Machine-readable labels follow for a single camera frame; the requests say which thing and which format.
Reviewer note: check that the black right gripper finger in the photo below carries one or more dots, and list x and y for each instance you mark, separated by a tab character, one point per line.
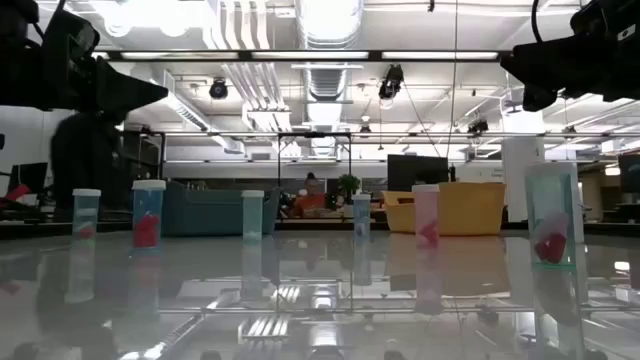
540	60

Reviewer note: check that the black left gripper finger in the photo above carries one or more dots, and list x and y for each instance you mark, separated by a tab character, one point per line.
125	90

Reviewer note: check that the white cap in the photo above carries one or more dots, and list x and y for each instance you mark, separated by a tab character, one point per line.
86	215

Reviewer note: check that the blue bottle with red pills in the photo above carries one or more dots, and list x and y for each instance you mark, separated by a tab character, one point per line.
148	220

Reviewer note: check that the green bottle with red pills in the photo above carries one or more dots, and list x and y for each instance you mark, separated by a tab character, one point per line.
550	220

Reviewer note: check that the pink medicine bottle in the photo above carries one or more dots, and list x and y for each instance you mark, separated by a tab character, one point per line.
426	215

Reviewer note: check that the light blue medicine bottle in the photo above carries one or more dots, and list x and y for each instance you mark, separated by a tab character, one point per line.
361	215

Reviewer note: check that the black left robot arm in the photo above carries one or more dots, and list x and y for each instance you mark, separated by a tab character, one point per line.
20	60

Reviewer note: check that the teal plastic bin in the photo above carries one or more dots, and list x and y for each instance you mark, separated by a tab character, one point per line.
210	215

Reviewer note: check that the yellow plastic bin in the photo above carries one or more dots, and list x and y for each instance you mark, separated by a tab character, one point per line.
470	210

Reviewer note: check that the person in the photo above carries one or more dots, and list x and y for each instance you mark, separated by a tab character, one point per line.
85	165
311	202

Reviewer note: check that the black ceiling spotlight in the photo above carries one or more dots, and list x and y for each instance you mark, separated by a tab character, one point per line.
477	126
218	89

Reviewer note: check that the white pillar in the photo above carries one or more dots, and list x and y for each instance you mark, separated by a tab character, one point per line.
522	150

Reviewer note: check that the black small monitor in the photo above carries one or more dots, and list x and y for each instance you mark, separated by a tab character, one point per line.
30	177

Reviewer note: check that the black monitor with dim screen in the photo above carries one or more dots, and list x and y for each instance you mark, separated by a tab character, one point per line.
629	172

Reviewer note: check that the red bar-shaped object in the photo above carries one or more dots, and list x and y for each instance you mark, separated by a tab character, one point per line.
17	193

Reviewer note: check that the green potted plant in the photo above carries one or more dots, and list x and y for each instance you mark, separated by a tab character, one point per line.
348	182

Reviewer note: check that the black ceiling camera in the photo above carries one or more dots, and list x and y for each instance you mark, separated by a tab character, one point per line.
391	82

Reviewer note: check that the black aluminium rig frame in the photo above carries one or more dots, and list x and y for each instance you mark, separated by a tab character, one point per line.
375	55

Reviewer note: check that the silver ventilation duct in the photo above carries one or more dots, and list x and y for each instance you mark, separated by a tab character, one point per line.
327	80

